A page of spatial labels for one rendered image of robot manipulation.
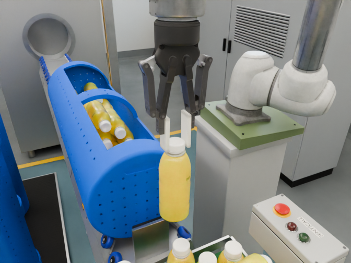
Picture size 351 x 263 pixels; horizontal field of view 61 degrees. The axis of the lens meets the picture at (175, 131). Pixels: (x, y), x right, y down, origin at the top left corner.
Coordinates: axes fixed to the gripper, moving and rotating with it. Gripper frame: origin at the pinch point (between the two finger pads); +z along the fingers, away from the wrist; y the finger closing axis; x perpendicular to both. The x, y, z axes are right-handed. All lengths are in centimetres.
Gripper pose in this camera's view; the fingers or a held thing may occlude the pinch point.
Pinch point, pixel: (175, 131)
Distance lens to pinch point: 56.7
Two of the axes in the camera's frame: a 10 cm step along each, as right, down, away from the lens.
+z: -0.1, 9.0, 4.4
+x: 4.3, 4.0, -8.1
